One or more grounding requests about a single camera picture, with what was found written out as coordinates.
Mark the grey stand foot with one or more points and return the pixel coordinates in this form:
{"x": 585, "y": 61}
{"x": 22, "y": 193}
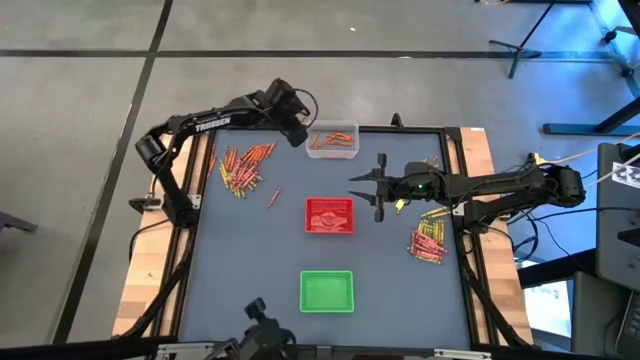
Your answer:
{"x": 15, "y": 222}

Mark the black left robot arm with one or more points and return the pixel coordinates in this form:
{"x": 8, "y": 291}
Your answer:
{"x": 212, "y": 124}

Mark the silver corner bracket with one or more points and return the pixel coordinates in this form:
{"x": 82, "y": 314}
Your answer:
{"x": 462, "y": 354}
{"x": 185, "y": 347}

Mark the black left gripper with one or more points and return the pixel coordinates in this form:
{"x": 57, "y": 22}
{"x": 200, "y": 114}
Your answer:
{"x": 292, "y": 120}

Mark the black desk beam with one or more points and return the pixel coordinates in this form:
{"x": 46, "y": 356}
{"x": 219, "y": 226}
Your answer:
{"x": 555, "y": 270}

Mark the white screen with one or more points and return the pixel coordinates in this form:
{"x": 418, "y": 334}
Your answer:
{"x": 547, "y": 310}

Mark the wooden table side board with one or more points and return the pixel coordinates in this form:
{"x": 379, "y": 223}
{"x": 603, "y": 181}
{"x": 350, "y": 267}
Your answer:
{"x": 145, "y": 280}
{"x": 500, "y": 280}

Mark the blue metal frame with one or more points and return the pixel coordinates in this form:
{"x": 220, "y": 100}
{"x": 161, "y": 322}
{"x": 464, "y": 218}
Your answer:
{"x": 590, "y": 129}

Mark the red plastic basket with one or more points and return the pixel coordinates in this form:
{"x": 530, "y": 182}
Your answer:
{"x": 330, "y": 215}

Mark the black table clamp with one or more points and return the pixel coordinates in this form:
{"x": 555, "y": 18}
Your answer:
{"x": 397, "y": 121}

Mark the black white marker label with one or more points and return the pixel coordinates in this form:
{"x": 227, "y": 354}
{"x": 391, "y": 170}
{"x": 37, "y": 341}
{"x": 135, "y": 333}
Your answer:
{"x": 627, "y": 175}

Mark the black camera device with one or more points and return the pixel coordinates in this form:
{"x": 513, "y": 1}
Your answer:
{"x": 262, "y": 332}

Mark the scattered yellow crayons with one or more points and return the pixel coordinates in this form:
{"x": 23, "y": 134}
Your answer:
{"x": 420, "y": 131}

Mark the pile of red crayons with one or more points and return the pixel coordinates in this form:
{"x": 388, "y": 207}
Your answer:
{"x": 425, "y": 251}

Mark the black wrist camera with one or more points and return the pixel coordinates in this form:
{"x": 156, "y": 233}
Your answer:
{"x": 420, "y": 177}
{"x": 282, "y": 92}

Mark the grey equipment case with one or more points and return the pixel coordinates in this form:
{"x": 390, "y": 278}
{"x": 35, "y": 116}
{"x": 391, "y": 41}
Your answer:
{"x": 595, "y": 320}

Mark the black tripod stand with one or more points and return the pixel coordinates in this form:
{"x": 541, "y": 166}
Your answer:
{"x": 520, "y": 48}

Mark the clear plastic bin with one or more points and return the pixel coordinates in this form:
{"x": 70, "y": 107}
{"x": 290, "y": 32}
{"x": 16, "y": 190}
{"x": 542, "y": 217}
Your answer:
{"x": 332, "y": 125}

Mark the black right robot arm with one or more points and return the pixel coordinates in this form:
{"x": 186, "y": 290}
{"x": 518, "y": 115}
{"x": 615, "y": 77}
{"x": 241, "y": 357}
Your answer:
{"x": 500, "y": 187}

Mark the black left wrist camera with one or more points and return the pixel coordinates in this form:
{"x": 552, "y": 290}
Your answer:
{"x": 282, "y": 92}

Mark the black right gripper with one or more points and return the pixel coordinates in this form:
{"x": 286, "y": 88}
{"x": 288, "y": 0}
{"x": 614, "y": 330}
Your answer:
{"x": 392, "y": 186}

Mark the grey computer case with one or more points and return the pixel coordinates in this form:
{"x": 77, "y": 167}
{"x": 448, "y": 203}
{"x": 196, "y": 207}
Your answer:
{"x": 615, "y": 235}

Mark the green plastic basket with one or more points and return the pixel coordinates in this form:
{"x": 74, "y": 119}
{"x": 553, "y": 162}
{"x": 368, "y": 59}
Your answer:
{"x": 326, "y": 292}

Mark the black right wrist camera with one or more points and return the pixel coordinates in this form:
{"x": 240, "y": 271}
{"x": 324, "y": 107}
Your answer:
{"x": 420, "y": 177}

